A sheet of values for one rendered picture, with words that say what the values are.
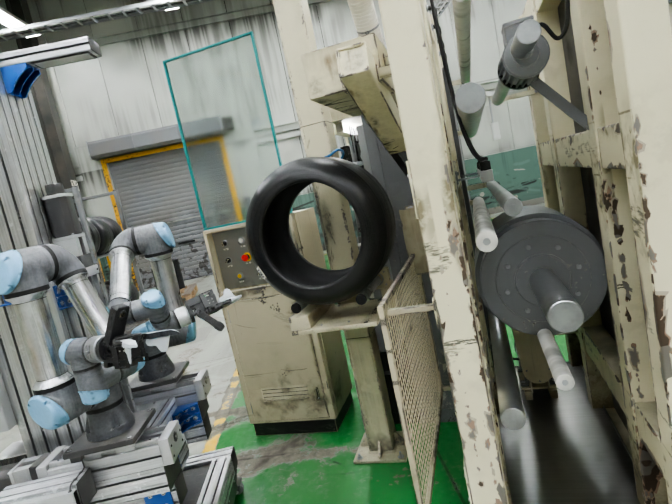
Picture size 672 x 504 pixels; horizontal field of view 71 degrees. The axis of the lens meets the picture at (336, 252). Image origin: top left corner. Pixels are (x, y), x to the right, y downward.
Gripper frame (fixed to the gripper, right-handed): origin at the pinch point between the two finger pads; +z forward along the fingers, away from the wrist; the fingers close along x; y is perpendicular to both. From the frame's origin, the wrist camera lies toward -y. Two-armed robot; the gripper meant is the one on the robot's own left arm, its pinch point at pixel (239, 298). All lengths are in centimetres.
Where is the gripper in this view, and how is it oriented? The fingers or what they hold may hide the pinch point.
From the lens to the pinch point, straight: 193.3
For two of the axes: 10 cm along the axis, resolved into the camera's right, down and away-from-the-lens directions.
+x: -2.8, 2.9, 9.2
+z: 8.5, -3.7, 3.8
